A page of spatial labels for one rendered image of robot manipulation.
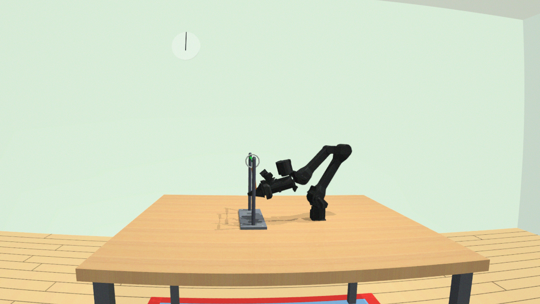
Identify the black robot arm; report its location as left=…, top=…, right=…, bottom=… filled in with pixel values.
left=260, top=144, right=352, bottom=221

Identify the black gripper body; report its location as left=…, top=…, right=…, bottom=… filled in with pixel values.
left=260, top=179, right=283, bottom=199

